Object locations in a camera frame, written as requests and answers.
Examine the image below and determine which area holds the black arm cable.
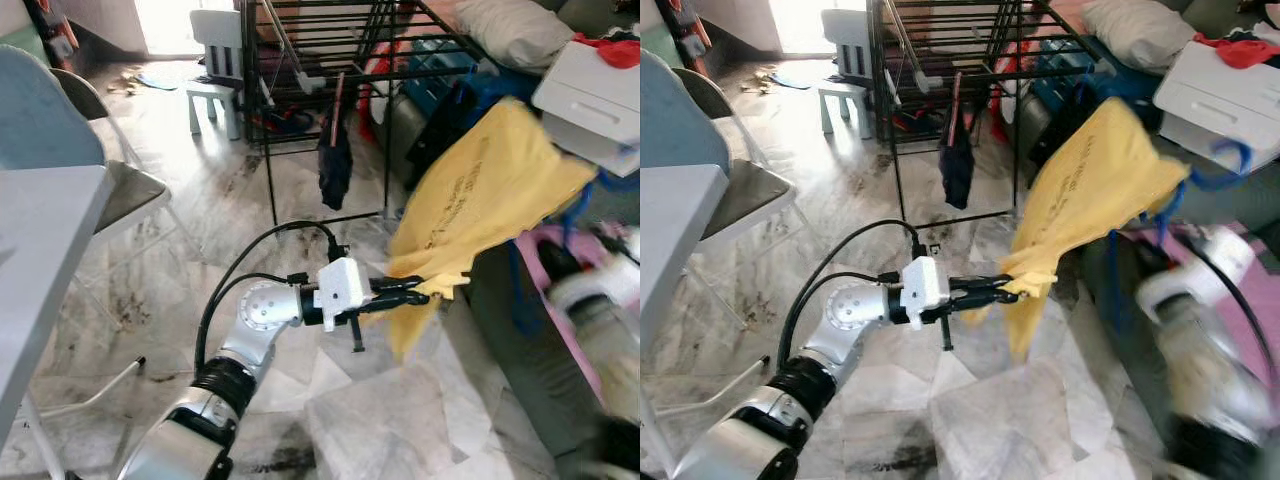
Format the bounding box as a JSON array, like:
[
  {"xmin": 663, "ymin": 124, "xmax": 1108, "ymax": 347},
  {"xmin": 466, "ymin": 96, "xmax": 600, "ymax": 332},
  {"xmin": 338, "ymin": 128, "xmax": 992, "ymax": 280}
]
[
  {"xmin": 1195, "ymin": 240, "xmax": 1280, "ymax": 386},
  {"xmin": 195, "ymin": 220, "xmax": 348, "ymax": 373},
  {"xmin": 778, "ymin": 218, "xmax": 938, "ymax": 373}
]

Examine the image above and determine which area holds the beige pillow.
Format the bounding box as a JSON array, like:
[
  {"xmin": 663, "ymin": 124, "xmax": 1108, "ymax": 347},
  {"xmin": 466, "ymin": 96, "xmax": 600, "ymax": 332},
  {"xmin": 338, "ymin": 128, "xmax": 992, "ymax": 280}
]
[
  {"xmin": 1080, "ymin": 0, "xmax": 1199, "ymax": 69},
  {"xmin": 455, "ymin": 0, "xmax": 576, "ymax": 69}
]

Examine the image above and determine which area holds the grey folding chair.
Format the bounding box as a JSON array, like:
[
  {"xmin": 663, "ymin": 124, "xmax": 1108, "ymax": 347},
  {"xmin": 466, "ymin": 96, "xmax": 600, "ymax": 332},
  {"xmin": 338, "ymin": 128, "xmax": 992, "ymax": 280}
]
[
  {"xmin": 50, "ymin": 68, "xmax": 201, "ymax": 293},
  {"xmin": 680, "ymin": 68, "xmax": 816, "ymax": 261}
]

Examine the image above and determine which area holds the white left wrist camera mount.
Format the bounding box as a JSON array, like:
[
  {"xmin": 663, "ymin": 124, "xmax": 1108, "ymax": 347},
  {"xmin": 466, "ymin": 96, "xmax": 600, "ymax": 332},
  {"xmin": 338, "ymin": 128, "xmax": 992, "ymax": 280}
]
[
  {"xmin": 900, "ymin": 256, "xmax": 949, "ymax": 323},
  {"xmin": 313, "ymin": 257, "xmax": 376, "ymax": 321}
]

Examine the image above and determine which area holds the blue plastic box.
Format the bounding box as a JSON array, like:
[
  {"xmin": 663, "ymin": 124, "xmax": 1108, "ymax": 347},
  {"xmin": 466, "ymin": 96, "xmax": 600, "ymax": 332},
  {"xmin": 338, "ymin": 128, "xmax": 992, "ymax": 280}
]
[
  {"xmin": 405, "ymin": 40, "xmax": 541, "ymax": 121},
  {"xmin": 1030, "ymin": 40, "xmax": 1111, "ymax": 111}
]

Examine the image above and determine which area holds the black metal drying rack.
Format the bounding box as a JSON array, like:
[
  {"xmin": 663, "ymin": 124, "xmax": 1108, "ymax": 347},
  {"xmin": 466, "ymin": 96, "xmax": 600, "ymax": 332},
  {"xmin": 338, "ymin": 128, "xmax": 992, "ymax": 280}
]
[
  {"xmin": 238, "ymin": 0, "xmax": 483, "ymax": 227},
  {"xmin": 866, "ymin": 0, "xmax": 1113, "ymax": 227}
]

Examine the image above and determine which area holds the red garment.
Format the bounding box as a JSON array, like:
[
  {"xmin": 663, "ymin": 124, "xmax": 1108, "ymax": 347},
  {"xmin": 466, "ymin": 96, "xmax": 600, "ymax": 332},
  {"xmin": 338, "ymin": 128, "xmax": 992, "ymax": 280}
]
[
  {"xmin": 1195, "ymin": 33, "xmax": 1280, "ymax": 69},
  {"xmin": 572, "ymin": 33, "xmax": 641, "ymax": 69}
]

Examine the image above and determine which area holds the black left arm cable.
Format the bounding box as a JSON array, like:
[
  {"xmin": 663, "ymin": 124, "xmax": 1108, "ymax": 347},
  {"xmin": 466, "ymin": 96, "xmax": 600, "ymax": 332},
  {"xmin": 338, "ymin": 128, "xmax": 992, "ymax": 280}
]
[
  {"xmin": 778, "ymin": 218, "xmax": 938, "ymax": 373},
  {"xmin": 195, "ymin": 220, "xmax": 348, "ymax": 373}
]

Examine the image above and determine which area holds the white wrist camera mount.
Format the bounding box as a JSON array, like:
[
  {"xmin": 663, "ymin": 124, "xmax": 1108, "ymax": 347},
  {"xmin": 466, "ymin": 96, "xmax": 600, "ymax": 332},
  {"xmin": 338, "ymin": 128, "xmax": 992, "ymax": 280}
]
[
  {"xmin": 1135, "ymin": 228, "xmax": 1256, "ymax": 321},
  {"xmin": 900, "ymin": 256, "xmax": 949, "ymax": 323},
  {"xmin": 313, "ymin": 257, "xmax": 376, "ymax": 321},
  {"xmin": 550, "ymin": 230, "xmax": 641, "ymax": 313}
]

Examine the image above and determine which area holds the pale plastic child chair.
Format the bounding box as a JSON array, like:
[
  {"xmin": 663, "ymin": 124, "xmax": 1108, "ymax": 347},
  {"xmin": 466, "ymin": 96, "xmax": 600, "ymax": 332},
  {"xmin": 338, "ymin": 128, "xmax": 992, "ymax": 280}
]
[
  {"xmin": 818, "ymin": 8, "xmax": 873, "ymax": 139},
  {"xmin": 187, "ymin": 8, "xmax": 246, "ymax": 141}
]

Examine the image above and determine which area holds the white drawer unit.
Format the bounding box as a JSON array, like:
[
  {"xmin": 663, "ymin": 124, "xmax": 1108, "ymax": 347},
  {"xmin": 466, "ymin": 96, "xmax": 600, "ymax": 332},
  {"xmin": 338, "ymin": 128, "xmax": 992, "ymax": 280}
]
[
  {"xmin": 1153, "ymin": 40, "xmax": 1280, "ymax": 176},
  {"xmin": 532, "ymin": 40, "xmax": 641, "ymax": 176}
]

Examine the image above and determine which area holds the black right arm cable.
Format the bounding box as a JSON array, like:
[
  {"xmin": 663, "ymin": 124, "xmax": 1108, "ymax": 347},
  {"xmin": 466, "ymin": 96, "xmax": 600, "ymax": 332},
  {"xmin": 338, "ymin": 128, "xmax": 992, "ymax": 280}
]
[{"xmin": 1195, "ymin": 240, "xmax": 1280, "ymax": 386}]

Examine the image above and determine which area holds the white folding table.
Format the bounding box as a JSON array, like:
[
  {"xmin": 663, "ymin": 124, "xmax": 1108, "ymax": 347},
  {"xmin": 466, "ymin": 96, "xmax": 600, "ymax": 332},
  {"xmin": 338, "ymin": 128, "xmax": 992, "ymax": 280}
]
[
  {"xmin": 0, "ymin": 165, "xmax": 146, "ymax": 480},
  {"xmin": 640, "ymin": 165, "xmax": 791, "ymax": 451}
]

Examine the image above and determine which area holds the dark navy garment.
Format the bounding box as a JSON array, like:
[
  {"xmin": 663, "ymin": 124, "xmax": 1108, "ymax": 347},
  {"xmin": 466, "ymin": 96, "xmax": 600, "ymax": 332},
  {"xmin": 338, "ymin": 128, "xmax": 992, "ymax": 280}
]
[
  {"xmin": 317, "ymin": 120, "xmax": 354, "ymax": 211},
  {"xmin": 940, "ymin": 120, "xmax": 976, "ymax": 211}
]

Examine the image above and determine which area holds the yellow shirt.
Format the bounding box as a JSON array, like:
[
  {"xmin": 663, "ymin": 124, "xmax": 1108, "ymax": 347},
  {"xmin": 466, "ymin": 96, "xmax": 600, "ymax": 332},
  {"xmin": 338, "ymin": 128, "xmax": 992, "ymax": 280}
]
[
  {"xmin": 385, "ymin": 97, "xmax": 601, "ymax": 363},
  {"xmin": 1000, "ymin": 97, "xmax": 1191, "ymax": 363}
]

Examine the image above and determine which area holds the pink foam mat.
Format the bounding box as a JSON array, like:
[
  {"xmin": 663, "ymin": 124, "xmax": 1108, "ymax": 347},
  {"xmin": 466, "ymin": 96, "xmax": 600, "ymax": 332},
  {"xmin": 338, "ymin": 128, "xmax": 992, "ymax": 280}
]
[
  {"xmin": 515, "ymin": 225, "xmax": 641, "ymax": 401},
  {"xmin": 1130, "ymin": 220, "xmax": 1280, "ymax": 391}
]

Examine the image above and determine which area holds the black garment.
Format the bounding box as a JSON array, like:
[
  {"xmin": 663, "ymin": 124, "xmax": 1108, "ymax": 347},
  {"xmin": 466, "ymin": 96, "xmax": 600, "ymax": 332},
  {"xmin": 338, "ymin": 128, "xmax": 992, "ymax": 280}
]
[
  {"xmin": 1030, "ymin": 80, "xmax": 1101, "ymax": 171},
  {"xmin": 405, "ymin": 80, "xmax": 481, "ymax": 191}
]

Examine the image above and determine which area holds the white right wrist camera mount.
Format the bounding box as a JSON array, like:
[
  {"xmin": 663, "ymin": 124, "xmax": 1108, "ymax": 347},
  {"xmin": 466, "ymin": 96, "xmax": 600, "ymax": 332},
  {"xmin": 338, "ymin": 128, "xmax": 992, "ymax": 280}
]
[
  {"xmin": 1135, "ymin": 228, "xmax": 1256, "ymax": 321},
  {"xmin": 550, "ymin": 230, "xmax": 641, "ymax": 313}
]

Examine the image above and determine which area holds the green storage bin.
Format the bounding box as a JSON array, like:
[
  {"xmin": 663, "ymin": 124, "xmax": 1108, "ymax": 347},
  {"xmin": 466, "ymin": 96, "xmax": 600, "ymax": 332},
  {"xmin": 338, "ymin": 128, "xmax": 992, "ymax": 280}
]
[
  {"xmin": 640, "ymin": 25, "xmax": 681, "ymax": 66},
  {"xmin": 0, "ymin": 25, "xmax": 46, "ymax": 66}
]

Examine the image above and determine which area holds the blue chair back cover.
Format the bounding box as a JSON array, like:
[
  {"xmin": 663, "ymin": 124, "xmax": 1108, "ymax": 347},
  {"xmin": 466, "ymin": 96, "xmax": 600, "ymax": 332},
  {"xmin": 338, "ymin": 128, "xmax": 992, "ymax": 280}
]
[
  {"xmin": 640, "ymin": 45, "xmax": 736, "ymax": 176},
  {"xmin": 0, "ymin": 45, "xmax": 106, "ymax": 171}
]

